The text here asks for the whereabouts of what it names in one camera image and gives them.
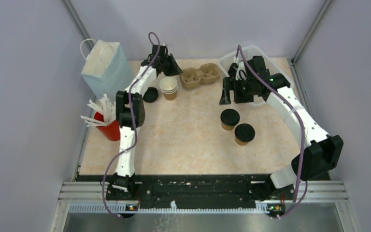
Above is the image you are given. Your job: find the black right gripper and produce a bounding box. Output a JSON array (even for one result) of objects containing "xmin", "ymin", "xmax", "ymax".
[{"xmin": 220, "ymin": 76, "xmax": 256, "ymax": 105}]

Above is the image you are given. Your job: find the stack of paper cups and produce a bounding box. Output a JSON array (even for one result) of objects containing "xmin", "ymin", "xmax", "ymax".
[{"xmin": 159, "ymin": 76, "xmax": 178, "ymax": 101}]

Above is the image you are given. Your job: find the brown cardboard cup carrier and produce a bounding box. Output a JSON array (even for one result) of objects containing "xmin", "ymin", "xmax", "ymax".
[{"xmin": 180, "ymin": 63, "xmax": 220, "ymax": 89}]

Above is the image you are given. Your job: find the stack of black lids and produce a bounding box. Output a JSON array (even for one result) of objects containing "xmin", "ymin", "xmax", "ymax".
[{"xmin": 143, "ymin": 87, "xmax": 159, "ymax": 103}]

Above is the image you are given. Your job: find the black coffee cup lid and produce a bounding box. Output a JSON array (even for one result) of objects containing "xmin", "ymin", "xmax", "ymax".
[{"xmin": 220, "ymin": 109, "xmax": 241, "ymax": 127}]

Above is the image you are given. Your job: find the brown paper coffee cup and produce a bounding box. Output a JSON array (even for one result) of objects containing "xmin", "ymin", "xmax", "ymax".
[{"xmin": 220, "ymin": 109, "xmax": 241, "ymax": 131}]

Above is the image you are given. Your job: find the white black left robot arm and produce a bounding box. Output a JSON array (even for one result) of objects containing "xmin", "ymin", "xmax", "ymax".
[{"xmin": 109, "ymin": 44, "xmax": 182, "ymax": 200}]

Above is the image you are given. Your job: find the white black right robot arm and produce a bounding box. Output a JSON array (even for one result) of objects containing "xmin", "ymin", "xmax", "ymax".
[{"xmin": 219, "ymin": 56, "xmax": 343, "ymax": 199}]

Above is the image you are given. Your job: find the white plastic basket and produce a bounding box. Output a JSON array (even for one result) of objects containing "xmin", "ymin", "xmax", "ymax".
[{"xmin": 218, "ymin": 45, "xmax": 294, "ymax": 106}]

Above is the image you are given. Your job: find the light blue paper bag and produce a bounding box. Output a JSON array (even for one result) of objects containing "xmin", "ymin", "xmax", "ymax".
[{"xmin": 80, "ymin": 38, "xmax": 134, "ymax": 102}]

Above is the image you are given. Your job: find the red straw cup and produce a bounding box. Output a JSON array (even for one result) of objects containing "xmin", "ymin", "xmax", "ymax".
[{"xmin": 96, "ymin": 120, "xmax": 120, "ymax": 142}]

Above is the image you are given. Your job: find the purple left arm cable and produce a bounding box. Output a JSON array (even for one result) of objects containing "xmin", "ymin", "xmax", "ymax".
[{"xmin": 101, "ymin": 32, "xmax": 161, "ymax": 219}]

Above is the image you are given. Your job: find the black mounting base rail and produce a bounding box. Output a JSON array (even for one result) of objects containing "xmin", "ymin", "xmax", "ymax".
[{"xmin": 76, "ymin": 173, "xmax": 330, "ymax": 209}]

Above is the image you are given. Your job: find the white cable duct strip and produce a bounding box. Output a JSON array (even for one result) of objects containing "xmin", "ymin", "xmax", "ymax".
[{"xmin": 69, "ymin": 201, "xmax": 269, "ymax": 214}]

